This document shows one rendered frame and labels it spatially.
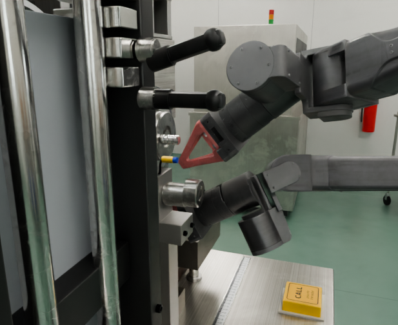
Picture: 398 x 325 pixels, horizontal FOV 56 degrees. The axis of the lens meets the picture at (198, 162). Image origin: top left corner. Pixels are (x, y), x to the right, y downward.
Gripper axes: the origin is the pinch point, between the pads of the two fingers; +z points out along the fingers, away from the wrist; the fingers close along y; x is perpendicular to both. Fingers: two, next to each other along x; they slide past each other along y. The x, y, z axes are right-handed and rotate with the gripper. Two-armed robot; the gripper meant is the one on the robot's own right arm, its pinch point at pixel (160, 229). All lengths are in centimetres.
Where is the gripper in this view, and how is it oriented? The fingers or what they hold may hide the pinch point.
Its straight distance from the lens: 69.6
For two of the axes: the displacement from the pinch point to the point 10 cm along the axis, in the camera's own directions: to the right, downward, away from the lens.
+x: -4.8, -8.8, -0.7
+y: 3.2, -2.5, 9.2
